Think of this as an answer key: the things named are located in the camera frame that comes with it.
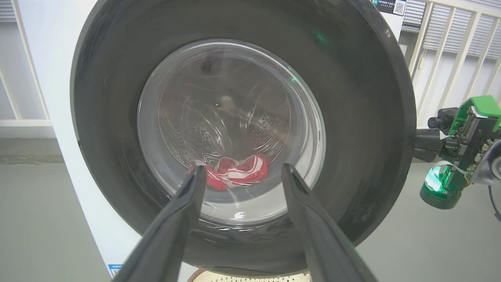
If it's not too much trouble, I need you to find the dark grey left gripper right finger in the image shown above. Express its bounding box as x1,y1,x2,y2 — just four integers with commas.
282,163,378,282

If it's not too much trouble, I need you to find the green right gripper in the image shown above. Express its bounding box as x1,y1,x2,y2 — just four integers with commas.
413,95,501,210

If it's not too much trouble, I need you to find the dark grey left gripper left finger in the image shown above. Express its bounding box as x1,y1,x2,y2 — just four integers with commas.
113,165,207,282

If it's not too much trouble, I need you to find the plain red garment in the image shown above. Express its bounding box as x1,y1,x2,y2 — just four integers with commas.
189,164,228,192

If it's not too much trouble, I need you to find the red white striped garment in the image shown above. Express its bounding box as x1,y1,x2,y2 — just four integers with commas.
215,154,269,185

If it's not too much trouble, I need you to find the black round glass washer door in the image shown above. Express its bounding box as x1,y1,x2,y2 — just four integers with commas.
70,0,416,278

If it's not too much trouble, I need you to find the beige perforated laundry basket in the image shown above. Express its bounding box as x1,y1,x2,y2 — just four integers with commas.
187,268,312,282

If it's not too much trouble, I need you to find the white washing machine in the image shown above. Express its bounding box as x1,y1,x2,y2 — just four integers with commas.
18,0,407,282

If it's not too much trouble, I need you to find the white slatted window railing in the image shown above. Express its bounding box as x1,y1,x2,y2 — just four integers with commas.
399,0,501,130

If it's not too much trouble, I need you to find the QR code sticker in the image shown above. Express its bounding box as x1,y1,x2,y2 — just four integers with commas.
372,0,407,16

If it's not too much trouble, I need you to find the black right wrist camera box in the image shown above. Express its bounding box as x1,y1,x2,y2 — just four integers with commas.
427,107,459,136

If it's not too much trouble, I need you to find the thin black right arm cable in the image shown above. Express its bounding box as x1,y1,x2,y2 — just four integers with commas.
487,184,501,222

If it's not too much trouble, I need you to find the white window frame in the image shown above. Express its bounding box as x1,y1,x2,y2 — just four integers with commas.
0,0,52,128

